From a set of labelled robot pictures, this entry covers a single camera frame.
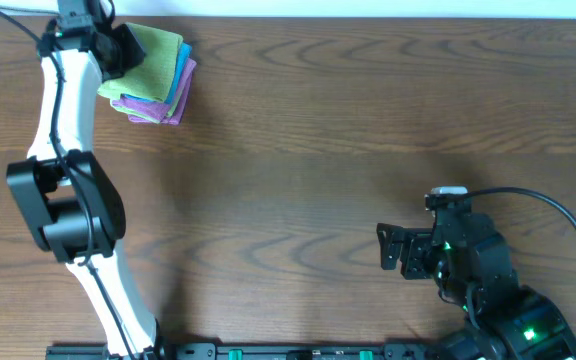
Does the green microfiber cloth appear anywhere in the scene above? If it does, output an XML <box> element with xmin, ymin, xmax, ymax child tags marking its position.
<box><xmin>98</xmin><ymin>23</ymin><xmax>183</xmax><ymax>102</ymax></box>

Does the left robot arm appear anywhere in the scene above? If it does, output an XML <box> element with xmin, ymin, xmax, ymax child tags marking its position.
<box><xmin>6</xmin><ymin>20</ymin><xmax>167</xmax><ymax>359</ymax></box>

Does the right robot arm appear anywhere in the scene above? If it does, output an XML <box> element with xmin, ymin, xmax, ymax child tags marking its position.
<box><xmin>376</xmin><ymin>210</ymin><xmax>576</xmax><ymax>359</ymax></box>

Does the blue folded cloth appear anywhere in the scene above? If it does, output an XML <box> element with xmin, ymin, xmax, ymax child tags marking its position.
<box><xmin>116</xmin><ymin>41</ymin><xmax>192</xmax><ymax>103</ymax></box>

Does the light green folded cloth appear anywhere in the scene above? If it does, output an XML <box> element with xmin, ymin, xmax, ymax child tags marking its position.
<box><xmin>111</xmin><ymin>85</ymin><xmax>184</xmax><ymax>123</ymax></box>

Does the purple folded cloth upper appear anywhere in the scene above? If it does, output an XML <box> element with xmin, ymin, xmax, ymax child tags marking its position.
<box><xmin>111</xmin><ymin>58</ymin><xmax>197</xmax><ymax>125</ymax></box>

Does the purple folded cloth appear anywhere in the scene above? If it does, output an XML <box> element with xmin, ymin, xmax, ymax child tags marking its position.
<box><xmin>111</xmin><ymin>58</ymin><xmax>197</xmax><ymax>125</ymax></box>
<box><xmin>127</xmin><ymin>69</ymin><xmax>198</xmax><ymax>126</ymax></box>

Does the purple folded cloth bottom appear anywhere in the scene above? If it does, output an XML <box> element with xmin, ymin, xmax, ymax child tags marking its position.
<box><xmin>127</xmin><ymin>69</ymin><xmax>198</xmax><ymax>126</ymax></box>

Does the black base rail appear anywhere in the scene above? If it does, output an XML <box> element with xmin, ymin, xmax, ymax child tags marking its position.
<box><xmin>45</xmin><ymin>341</ymin><xmax>449</xmax><ymax>360</ymax></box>

